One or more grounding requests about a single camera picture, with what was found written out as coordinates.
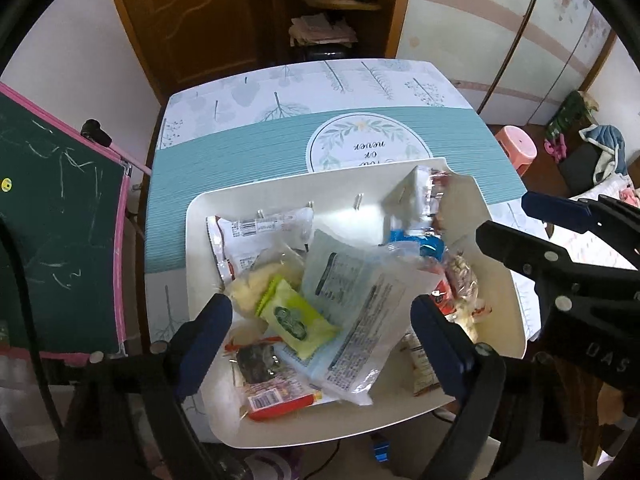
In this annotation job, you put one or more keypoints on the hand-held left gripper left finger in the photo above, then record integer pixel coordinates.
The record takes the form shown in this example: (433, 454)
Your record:
(205, 345)

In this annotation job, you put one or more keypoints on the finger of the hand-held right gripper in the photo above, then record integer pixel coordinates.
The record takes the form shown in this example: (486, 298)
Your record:
(515, 250)
(560, 210)

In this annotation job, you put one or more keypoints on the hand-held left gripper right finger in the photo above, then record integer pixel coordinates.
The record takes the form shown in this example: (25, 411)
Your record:
(440, 345)

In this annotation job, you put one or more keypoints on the beige cracker packet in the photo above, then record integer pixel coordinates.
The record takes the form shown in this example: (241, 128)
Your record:
(422, 367)

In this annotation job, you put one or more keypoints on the small black snack packet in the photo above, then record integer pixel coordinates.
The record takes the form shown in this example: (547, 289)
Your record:
(255, 362)

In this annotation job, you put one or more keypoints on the clear rice cracker packet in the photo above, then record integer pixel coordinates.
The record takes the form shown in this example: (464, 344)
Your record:
(462, 280)

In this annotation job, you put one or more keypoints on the clear packet of yellow puffs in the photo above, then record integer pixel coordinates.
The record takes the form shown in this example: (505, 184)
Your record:
(255, 282)

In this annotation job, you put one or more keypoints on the large grey-blue snack packet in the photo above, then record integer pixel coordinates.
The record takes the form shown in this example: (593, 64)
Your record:
(360, 320)

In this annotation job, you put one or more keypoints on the small dark red snack packet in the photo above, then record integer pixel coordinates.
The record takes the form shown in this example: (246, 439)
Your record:
(277, 400)

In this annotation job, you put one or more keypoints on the clear packet of red candy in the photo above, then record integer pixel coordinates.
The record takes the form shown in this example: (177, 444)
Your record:
(440, 195)

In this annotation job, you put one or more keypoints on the small green snack packet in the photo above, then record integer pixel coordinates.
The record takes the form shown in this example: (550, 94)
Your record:
(295, 320)

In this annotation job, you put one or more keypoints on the small blue snack packet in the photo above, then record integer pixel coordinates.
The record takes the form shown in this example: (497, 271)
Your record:
(420, 245)

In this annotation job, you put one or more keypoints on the white and maroon snack packet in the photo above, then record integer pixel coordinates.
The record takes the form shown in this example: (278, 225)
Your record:
(250, 240)

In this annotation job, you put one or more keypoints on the white plastic tray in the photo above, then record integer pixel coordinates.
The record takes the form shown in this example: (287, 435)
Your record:
(350, 210)

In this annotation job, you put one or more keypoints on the dark bag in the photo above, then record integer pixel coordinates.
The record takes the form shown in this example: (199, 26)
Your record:
(580, 165)

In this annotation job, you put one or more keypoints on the pink plastic toy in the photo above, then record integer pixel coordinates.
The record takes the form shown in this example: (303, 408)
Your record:
(554, 147)

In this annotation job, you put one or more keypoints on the bed with checked sheet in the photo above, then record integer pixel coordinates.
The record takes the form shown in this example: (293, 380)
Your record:
(605, 255)

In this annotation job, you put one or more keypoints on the pink cloth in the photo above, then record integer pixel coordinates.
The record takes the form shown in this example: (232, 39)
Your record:
(627, 194)

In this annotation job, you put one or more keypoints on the blue and white cloth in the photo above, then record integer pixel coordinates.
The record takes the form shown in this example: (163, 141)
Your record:
(607, 152)

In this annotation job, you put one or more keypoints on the pink plastic stool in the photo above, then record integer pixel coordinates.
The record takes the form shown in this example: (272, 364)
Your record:
(515, 140)

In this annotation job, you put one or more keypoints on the green cardboard box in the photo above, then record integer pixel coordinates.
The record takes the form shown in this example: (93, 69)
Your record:
(570, 115)

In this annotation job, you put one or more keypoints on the pink framed green chalkboard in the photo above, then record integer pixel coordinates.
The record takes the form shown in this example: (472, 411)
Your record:
(60, 235)

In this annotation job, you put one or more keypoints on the pale floral wardrobe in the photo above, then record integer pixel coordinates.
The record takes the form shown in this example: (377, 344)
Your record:
(450, 35)

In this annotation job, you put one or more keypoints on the yellow round magnet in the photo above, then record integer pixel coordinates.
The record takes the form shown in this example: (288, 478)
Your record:
(6, 185)

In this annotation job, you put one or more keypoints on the wooden corner shelf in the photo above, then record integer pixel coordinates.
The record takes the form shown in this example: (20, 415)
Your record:
(390, 10)

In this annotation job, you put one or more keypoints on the stack of folded papers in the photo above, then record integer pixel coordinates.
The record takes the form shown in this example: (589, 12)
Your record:
(322, 29)

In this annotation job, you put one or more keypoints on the brown wooden door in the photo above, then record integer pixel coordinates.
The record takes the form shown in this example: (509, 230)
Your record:
(200, 20)

